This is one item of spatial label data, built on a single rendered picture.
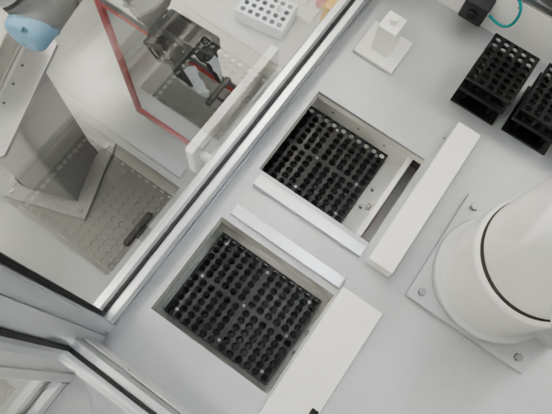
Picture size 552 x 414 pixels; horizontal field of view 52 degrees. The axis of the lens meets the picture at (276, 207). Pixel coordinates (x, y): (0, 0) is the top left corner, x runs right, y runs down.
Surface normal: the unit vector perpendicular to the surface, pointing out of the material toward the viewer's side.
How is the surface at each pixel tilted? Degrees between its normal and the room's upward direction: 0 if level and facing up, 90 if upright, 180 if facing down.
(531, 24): 90
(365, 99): 0
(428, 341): 0
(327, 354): 0
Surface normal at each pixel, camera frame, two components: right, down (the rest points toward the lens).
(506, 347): 0.05, -0.31
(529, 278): -0.54, 0.65
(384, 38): -0.57, 0.77
